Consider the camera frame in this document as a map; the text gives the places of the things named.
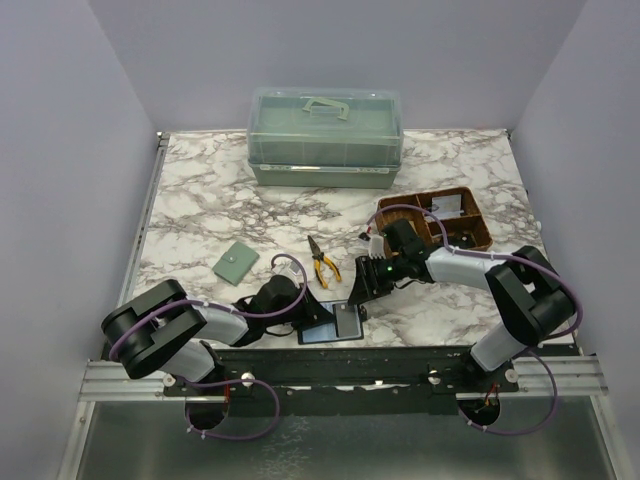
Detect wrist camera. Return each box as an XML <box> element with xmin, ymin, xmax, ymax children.
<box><xmin>285</xmin><ymin>264</ymin><xmax>303</xmax><ymax>282</ymax></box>
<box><xmin>358</xmin><ymin>232</ymin><xmax>386</xmax><ymax>260</ymax></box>

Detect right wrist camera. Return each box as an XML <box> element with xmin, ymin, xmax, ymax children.
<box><xmin>358</xmin><ymin>232</ymin><xmax>386</xmax><ymax>260</ymax></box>

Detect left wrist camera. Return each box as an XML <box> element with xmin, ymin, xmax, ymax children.
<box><xmin>285</xmin><ymin>264</ymin><xmax>303</xmax><ymax>282</ymax></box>

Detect green snap wallet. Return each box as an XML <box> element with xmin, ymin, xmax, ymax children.
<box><xmin>213</xmin><ymin>241</ymin><xmax>259</xmax><ymax>286</ymax></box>

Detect grey credit card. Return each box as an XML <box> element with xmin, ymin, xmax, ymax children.
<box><xmin>334</xmin><ymin>304</ymin><xmax>362</xmax><ymax>340</ymax></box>

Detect brown wicker tray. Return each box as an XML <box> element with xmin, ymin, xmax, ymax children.
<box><xmin>374</xmin><ymin>187</ymin><xmax>493</xmax><ymax>251</ymax></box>

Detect black mounting rail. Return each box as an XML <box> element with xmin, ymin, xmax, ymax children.
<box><xmin>164</xmin><ymin>346</ymin><xmax>519</xmax><ymax>416</ymax></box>

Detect silver card in tray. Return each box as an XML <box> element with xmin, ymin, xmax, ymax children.
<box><xmin>431</xmin><ymin>194</ymin><xmax>464</xmax><ymax>220</ymax></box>

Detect yellow black pliers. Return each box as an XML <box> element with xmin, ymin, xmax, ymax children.
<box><xmin>307</xmin><ymin>235</ymin><xmax>342</xmax><ymax>289</ymax></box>

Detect green plastic storage box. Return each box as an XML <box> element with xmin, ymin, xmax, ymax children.
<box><xmin>247</xmin><ymin>87</ymin><xmax>404</xmax><ymax>189</ymax></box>

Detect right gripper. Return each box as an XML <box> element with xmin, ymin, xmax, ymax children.
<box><xmin>348</xmin><ymin>253</ymin><xmax>407</xmax><ymax>306</ymax></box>

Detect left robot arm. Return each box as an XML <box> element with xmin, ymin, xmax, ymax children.
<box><xmin>101</xmin><ymin>275</ymin><xmax>336</xmax><ymax>395</ymax></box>

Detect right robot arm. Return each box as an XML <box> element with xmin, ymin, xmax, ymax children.
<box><xmin>348</xmin><ymin>218</ymin><xmax>583</xmax><ymax>392</ymax></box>

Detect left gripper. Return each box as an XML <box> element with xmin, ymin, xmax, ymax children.
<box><xmin>265</xmin><ymin>282</ymin><xmax>335</xmax><ymax>331</ymax></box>

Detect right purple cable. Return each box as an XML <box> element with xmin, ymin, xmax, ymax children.
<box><xmin>367</xmin><ymin>207</ymin><xmax>584</xmax><ymax>436</ymax></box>

